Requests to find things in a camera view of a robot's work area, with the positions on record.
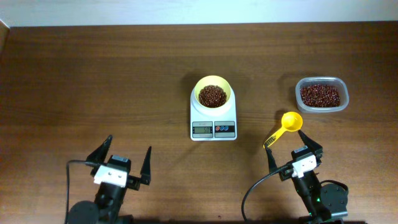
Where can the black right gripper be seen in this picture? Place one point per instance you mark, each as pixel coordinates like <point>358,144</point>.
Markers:
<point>315,148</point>

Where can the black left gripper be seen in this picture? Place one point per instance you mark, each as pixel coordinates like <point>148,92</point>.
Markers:
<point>132,185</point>

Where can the yellow measuring scoop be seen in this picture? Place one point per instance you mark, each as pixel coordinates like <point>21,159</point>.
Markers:
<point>290,122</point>

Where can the red beans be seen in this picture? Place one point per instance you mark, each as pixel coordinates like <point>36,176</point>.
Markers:
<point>212,96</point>

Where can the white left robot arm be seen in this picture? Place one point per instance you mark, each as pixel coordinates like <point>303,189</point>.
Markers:
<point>104,208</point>

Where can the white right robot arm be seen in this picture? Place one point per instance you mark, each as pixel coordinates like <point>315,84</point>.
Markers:
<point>240,182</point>

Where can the white digital kitchen scale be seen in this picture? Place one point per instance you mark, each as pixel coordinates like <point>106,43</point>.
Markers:
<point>213,124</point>

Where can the pale yellow bowl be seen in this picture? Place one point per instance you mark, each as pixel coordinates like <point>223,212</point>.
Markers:
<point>212,80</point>

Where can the clear plastic bean container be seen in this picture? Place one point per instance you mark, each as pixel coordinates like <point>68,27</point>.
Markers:
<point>321,95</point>

